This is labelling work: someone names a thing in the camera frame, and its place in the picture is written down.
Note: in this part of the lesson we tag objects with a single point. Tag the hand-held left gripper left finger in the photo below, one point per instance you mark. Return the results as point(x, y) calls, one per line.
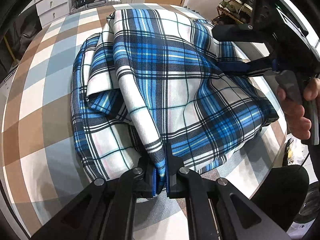
point(153, 182)

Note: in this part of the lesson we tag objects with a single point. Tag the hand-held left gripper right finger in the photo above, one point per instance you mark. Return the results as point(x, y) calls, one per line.
point(172, 180)

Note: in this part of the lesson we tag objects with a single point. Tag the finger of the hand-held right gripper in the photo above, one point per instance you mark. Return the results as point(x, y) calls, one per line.
point(260, 66)
point(232, 33)

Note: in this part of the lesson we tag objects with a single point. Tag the blue plaid shirt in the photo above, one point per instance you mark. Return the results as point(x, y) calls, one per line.
point(162, 92)

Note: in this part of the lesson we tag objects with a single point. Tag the person's right hand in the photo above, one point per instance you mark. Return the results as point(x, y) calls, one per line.
point(295, 120)

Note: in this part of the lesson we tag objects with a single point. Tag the person's black trousers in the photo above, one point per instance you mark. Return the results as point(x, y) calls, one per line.
point(280, 192)

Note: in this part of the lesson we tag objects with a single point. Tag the silver suitcase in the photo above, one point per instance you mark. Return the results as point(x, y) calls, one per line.
point(105, 1)

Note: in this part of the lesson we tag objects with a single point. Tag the checked bed sheet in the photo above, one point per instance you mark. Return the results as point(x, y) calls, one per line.
point(50, 92)

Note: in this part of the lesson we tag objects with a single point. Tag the white drawer cabinet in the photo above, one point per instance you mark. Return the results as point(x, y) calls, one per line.
point(53, 7)

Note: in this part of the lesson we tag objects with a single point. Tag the black bag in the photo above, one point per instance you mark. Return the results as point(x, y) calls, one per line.
point(27, 35)

